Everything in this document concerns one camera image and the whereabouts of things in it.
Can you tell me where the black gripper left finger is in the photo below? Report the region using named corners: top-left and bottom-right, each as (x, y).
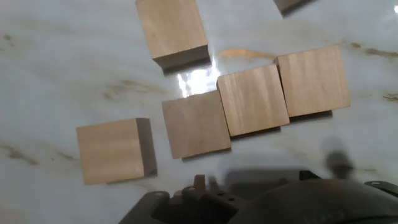
top-left (118, 174), bottom-right (249, 224)

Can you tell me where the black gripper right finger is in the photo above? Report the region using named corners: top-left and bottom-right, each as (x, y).
top-left (363, 180), bottom-right (398, 198)

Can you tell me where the light wooden cube block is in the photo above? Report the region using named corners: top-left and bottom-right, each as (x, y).
top-left (273, 45), bottom-right (351, 118)
top-left (135, 0), bottom-right (212, 70)
top-left (161, 90), bottom-right (233, 161)
top-left (76, 117), bottom-right (158, 187)
top-left (216, 63), bottom-right (291, 138)
top-left (272, 0), bottom-right (313, 15)

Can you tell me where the white marble pattern board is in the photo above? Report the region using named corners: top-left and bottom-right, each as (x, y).
top-left (0, 0), bottom-right (398, 224)

